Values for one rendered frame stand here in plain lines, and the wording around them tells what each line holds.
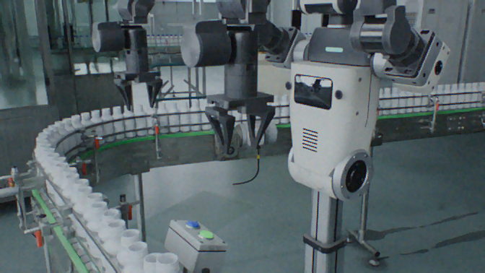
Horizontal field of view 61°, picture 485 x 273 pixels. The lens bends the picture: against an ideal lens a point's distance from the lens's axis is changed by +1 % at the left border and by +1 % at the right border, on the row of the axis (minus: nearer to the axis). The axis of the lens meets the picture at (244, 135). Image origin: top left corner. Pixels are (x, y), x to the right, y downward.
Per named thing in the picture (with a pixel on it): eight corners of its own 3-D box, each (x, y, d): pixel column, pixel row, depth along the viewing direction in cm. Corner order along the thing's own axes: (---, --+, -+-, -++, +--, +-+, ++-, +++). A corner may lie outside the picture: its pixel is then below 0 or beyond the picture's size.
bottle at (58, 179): (76, 208, 132) (70, 159, 127) (80, 215, 127) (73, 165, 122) (55, 212, 129) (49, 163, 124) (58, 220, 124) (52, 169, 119)
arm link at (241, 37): (265, 26, 66) (245, 25, 70) (231, 26, 62) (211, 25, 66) (265, 69, 68) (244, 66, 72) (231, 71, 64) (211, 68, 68)
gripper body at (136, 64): (114, 78, 104) (111, 49, 102) (151, 75, 110) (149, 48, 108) (123, 81, 99) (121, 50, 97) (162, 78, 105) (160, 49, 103)
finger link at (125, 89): (115, 109, 106) (112, 74, 104) (141, 106, 111) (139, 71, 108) (125, 114, 101) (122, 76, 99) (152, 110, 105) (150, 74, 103)
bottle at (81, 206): (105, 247, 109) (99, 190, 105) (81, 254, 106) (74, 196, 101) (99, 237, 114) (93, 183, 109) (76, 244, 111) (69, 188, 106)
